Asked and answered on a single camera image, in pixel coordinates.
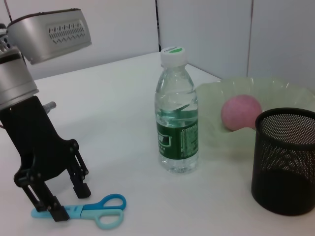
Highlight green label water bottle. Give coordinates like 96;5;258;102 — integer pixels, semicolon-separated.
154;46;199;174

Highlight blue scissors with cover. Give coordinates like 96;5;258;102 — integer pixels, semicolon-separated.
31;193;127;231

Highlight green glass fruit plate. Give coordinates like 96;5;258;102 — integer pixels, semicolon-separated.
195;76;315;158

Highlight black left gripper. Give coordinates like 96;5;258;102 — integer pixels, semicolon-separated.
0;95;92;199

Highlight pink peach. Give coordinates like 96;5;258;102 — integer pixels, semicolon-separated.
220;94;263;131

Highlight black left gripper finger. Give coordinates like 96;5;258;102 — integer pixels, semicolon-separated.
21;180;70;222

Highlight black mesh pen holder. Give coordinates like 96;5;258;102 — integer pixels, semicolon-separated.
251;107;315;217

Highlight left gripper cable with plug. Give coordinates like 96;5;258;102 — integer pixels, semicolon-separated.
43;101;57;114

